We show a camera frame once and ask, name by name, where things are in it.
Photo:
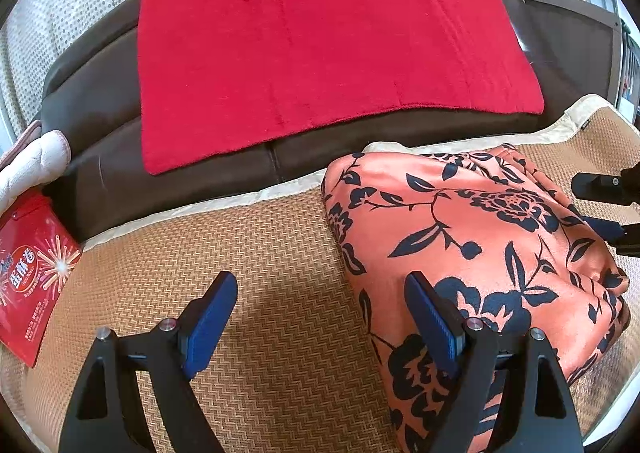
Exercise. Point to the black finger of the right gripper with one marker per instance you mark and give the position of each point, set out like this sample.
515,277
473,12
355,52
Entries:
623,189
624,239

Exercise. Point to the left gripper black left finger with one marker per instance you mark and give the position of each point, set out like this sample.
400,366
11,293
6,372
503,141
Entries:
106,414

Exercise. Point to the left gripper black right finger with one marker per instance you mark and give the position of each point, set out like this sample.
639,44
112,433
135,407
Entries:
536,412

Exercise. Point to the orange floral satin garment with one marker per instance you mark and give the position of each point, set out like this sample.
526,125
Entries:
495,236

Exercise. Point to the woven rattan bed mat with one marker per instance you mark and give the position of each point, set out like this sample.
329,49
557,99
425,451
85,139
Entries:
295,370

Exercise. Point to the white quilted blanket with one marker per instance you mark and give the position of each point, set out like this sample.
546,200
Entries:
36,158

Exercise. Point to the red knitted cloth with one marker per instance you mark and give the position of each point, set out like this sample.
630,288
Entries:
219,76

